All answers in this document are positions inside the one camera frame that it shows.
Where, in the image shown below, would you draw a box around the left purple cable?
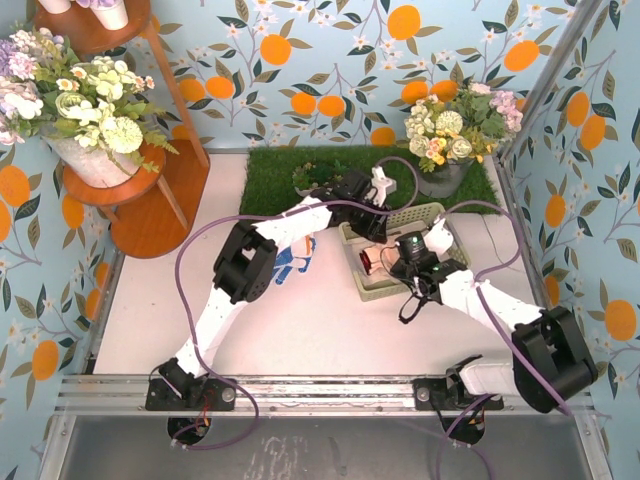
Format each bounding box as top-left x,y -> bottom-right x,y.
173,155 -> 420,451

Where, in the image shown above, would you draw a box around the grey pot flower bouquet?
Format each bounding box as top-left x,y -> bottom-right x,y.
404,80 -> 524,199

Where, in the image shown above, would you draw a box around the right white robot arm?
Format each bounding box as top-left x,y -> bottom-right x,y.
390,221 -> 599,413

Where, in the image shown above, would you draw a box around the wooden tiered plant stand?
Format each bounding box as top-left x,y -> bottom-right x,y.
34,1 -> 210,259

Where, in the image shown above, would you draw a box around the grey striped canvas glove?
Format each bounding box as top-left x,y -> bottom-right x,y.
354,229 -> 403,287

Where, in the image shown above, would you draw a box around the white small flower pot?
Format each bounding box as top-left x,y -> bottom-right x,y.
90,0 -> 129,31

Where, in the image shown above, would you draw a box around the green artificial grass mat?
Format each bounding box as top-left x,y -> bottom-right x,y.
239,146 -> 502,216

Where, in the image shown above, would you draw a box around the green plastic storage basket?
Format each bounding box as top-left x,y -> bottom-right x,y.
338,202 -> 445,302

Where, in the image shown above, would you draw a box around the blue white knit gloves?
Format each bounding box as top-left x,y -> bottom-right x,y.
271,234 -> 317,285

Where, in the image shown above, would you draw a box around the white pot flower bouquet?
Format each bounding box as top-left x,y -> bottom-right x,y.
1,28 -> 175,188

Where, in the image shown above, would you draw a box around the cream glove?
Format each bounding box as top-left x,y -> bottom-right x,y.
380,246 -> 400,271
359,245 -> 385,276

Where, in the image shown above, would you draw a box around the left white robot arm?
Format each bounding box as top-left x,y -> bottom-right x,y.
159,166 -> 396,403

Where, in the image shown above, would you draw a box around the white succulent planter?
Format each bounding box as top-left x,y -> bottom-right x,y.
292,160 -> 348,197

